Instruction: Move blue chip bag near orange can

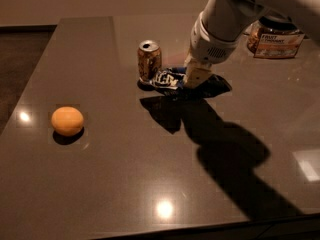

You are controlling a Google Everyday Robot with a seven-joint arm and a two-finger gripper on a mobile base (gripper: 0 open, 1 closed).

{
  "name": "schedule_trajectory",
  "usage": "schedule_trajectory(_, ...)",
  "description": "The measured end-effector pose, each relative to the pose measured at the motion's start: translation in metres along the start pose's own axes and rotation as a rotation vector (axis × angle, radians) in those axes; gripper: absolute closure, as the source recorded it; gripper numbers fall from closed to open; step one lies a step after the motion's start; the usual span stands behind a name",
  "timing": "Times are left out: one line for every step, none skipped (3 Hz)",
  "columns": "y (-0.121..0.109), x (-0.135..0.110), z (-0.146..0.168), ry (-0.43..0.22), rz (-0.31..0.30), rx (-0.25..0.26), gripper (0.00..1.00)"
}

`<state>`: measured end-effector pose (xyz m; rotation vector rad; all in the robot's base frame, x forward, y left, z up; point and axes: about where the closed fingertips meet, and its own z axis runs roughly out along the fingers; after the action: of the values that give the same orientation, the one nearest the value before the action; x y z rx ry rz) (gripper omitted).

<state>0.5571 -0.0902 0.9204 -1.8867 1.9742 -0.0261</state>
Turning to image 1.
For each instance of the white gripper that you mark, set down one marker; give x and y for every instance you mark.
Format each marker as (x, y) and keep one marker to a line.
(209, 47)

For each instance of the blue chip bag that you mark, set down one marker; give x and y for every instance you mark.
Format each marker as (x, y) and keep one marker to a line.
(172, 82)

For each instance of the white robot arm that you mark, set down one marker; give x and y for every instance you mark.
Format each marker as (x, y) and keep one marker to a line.
(218, 27)

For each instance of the orange soda can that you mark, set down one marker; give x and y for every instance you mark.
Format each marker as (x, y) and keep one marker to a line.
(149, 60)

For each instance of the snack jar with black lid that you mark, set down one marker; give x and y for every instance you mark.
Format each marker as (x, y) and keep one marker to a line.
(274, 39)

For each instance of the orange fruit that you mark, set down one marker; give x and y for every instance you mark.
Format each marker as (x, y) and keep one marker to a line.
(67, 121)

